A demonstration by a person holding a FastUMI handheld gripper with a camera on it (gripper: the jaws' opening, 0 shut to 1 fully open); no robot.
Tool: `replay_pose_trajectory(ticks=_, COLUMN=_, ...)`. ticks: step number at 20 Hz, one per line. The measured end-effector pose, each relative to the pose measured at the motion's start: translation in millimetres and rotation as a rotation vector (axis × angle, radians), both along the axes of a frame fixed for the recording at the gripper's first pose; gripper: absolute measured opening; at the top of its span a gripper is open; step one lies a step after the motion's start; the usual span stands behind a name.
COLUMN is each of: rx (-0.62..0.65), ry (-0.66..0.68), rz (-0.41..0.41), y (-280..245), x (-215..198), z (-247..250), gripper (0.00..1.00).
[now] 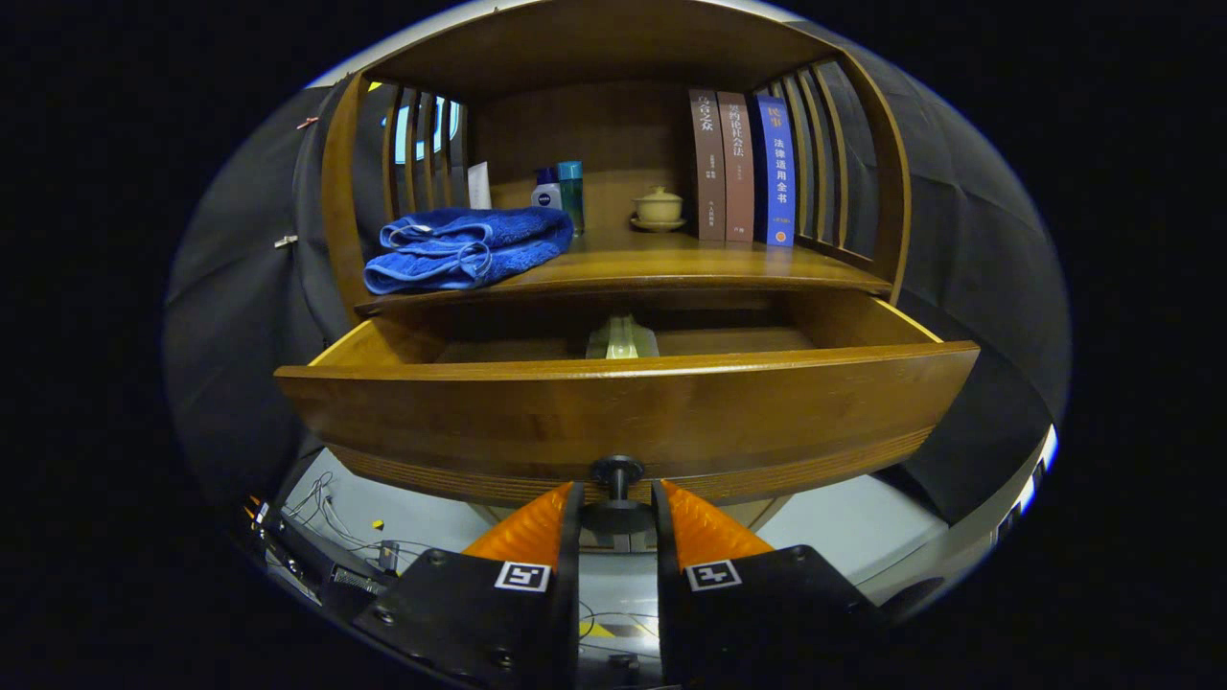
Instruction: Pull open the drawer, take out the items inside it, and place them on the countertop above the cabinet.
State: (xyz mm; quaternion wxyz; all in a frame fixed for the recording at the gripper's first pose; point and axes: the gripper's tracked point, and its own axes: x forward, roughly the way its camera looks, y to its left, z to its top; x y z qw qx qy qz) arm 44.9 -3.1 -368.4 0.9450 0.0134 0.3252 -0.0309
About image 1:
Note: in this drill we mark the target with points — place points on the beige lidded teacup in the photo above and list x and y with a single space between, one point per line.
659 208

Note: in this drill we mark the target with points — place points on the teal glass bottle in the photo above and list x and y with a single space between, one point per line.
571 196

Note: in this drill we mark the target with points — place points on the blue book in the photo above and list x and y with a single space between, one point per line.
776 172

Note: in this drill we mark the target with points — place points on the white bottle with blue cap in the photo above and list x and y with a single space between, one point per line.
546 196

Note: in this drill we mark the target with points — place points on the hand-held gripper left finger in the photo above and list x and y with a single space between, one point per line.
571 594

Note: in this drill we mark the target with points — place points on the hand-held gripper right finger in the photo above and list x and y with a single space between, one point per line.
668 613

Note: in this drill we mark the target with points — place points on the wooden countertop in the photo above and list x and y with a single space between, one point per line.
671 264

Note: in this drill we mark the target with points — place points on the dark brown book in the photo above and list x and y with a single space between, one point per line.
707 163

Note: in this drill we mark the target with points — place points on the black floor equipment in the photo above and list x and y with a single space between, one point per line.
307 565

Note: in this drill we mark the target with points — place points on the folded blue towel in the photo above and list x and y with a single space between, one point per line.
460 249

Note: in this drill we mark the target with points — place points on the white appliance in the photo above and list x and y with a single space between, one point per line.
1043 465

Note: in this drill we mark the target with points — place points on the reddish brown book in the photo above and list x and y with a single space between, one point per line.
738 172

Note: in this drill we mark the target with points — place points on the brown wooden drawer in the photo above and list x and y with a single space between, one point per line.
479 422

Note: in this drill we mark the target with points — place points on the brown wooden cabinet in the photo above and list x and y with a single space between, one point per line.
594 48

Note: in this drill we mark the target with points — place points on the yellow black floor tape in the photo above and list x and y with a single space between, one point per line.
613 630

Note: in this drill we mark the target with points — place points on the white card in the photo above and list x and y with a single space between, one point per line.
479 187

